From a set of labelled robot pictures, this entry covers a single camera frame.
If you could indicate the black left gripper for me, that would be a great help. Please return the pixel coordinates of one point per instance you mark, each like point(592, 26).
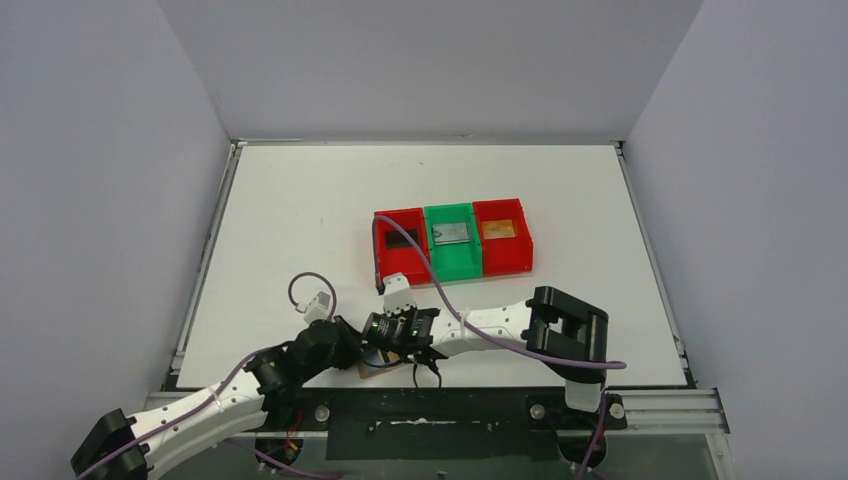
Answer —
point(346, 364)

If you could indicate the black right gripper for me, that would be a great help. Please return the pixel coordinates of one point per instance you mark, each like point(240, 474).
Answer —
point(411, 311)

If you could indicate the brown leather card holder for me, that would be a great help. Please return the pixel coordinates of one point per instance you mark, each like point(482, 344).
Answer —
point(376, 362)

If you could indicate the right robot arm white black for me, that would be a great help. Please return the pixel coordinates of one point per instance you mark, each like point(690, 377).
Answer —
point(565, 333)

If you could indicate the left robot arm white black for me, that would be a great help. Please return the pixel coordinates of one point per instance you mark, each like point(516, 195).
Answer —
point(147, 444)

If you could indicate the black card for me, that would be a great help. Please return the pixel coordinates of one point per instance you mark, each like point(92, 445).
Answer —
point(395, 239)

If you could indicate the silver grey card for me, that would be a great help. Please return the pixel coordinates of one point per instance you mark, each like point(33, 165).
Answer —
point(450, 233)

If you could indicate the orange gold card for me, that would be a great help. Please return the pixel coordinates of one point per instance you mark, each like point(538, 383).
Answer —
point(498, 229)

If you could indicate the left red bin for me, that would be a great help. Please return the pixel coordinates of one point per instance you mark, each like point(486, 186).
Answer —
point(403, 260)

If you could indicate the red bin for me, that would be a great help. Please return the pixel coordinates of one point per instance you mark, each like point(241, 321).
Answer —
point(505, 256)
point(403, 260)

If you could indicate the green middle bin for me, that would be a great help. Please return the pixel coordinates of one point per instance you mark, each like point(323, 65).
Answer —
point(455, 262)

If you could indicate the right red bin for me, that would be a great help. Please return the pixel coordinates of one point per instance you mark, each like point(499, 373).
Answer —
point(505, 256)

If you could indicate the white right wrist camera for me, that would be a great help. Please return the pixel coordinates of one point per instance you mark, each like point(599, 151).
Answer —
point(397, 294)

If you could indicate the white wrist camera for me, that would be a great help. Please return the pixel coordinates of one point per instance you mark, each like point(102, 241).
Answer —
point(318, 306)
point(397, 294)

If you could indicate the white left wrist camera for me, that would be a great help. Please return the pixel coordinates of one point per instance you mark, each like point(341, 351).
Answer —
point(318, 306)

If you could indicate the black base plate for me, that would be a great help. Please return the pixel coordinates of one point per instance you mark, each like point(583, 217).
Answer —
point(439, 424)

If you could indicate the aluminium frame rail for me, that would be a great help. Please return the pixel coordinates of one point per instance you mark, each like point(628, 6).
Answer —
point(671, 412)

